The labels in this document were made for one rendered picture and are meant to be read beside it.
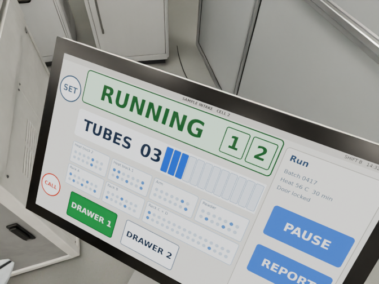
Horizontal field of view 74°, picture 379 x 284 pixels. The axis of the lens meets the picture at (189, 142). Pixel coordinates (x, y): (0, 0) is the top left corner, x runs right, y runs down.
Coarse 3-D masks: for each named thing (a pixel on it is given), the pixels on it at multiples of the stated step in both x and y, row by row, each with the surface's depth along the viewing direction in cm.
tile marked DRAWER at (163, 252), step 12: (132, 228) 39; (144, 228) 39; (120, 240) 40; (132, 240) 40; (144, 240) 39; (156, 240) 38; (168, 240) 38; (144, 252) 39; (156, 252) 39; (168, 252) 38; (168, 264) 38
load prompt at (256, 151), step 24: (96, 72) 37; (96, 96) 38; (120, 96) 37; (144, 96) 36; (144, 120) 36; (168, 120) 35; (192, 120) 34; (216, 120) 33; (192, 144) 35; (216, 144) 34; (240, 144) 33; (264, 144) 32; (264, 168) 32
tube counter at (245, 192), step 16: (144, 144) 37; (160, 144) 36; (144, 160) 37; (160, 160) 36; (176, 160) 36; (192, 160) 35; (176, 176) 36; (192, 176) 35; (208, 176) 34; (224, 176) 34; (240, 176) 33; (208, 192) 35; (224, 192) 34; (240, 192) 33; (256, 192) 33; (256, 208) 33
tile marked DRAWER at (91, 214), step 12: (72, 192) 42; (72, 204) 42; (84, 204) 42; (96, 204) 41; (72, 216) 43; (84, 216) 42; (96, 216) 41; (108, 216) 40; (96, 228) 42; (108, 228) 41
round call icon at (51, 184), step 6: (42, 174) 43; (48, 174) 43; (54, 174) 43; (42, 180) 44; (48, 180) 43; (54, 180) 43; (60, 180) 42; (42, 186) 44; (48, 186) 43; (54, 186) 43; (60, 186) 43; (42, 192) 44; (48, 192) 44; (54, 192) 43; (54, 198) 43
